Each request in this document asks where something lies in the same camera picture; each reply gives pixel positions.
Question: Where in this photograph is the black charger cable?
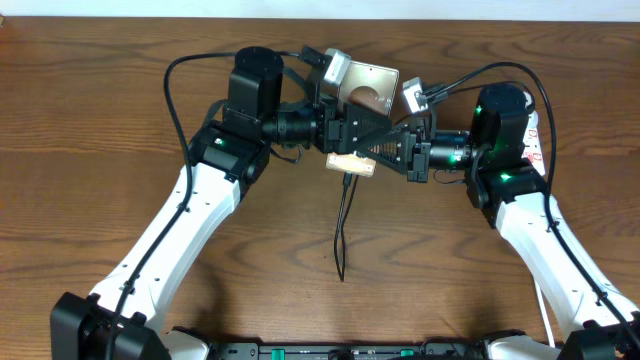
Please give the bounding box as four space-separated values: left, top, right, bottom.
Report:
333 80 536 283

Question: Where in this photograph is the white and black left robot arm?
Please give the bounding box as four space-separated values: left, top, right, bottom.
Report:
50 46 390 359

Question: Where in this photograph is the white power strip cord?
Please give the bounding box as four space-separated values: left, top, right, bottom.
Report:
533 279 556 349

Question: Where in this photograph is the white power strip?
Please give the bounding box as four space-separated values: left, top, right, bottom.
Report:
522 111 546 176

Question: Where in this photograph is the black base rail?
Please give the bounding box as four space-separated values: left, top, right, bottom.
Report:
207 341 488 360

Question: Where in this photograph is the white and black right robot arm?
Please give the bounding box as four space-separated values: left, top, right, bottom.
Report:
358 83 639 359

